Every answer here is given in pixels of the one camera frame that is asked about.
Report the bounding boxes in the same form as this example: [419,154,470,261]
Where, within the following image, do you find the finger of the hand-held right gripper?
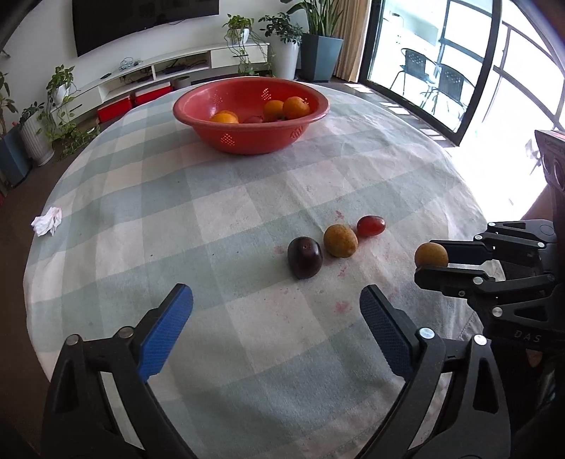
[414,263,556,317]
[428,220,557,266]

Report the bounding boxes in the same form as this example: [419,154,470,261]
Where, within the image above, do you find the tall plant in dark-blue pot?
[0,73,31,188]

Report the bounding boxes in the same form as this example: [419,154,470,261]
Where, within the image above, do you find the black balcony chair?
[391,48,438,100]
[421,64,476,129]

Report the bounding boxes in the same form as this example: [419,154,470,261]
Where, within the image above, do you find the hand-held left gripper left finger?
[42,283,197,459]

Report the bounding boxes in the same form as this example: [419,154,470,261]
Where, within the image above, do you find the black wall television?
[72,0,220,57]

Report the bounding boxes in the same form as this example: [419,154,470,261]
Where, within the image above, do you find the red grape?
[356,215,386,237]

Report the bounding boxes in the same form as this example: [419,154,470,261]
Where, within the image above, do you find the bushy plant in tall white pot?
[259,12,303,81]

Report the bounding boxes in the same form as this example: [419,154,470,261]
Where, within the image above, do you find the checked tablecloth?
[24,75,499,459]

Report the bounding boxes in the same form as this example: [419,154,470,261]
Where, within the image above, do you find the glass sliding door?
[357,0,565,147]

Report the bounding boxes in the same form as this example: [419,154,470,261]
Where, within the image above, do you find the plant in ribbed white pot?
[18,102,56,167]

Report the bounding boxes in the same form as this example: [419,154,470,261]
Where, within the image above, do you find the white television cabinet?
[53,42,271,129]

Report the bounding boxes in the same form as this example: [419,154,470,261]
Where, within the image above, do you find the crumpled white tissue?
[31,207,63,238]

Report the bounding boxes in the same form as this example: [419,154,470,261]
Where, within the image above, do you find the red plastic colander bowl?
[172,78,330,155]

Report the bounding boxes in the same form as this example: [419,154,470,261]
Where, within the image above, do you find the trailing pothos in white pot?
[222,14,274,78]
[37,65,100,158]

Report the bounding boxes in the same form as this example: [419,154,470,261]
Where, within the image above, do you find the brown longan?
[414,242,449,268]
[323,224,358,258]

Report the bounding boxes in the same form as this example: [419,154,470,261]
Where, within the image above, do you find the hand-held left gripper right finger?
[353,285,513,459]

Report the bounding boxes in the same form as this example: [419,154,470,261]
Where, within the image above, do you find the dark purple plum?
[287,237,323,280]

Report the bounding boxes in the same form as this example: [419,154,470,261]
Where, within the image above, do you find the red storage box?
[97,98,133,123]
[133,86,172,106]

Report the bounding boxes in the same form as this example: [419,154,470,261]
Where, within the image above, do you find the beige curtain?
[333,0,372,83]

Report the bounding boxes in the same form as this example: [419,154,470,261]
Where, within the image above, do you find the large-leaf plant in grey-blue pot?
[282,0,349,83]

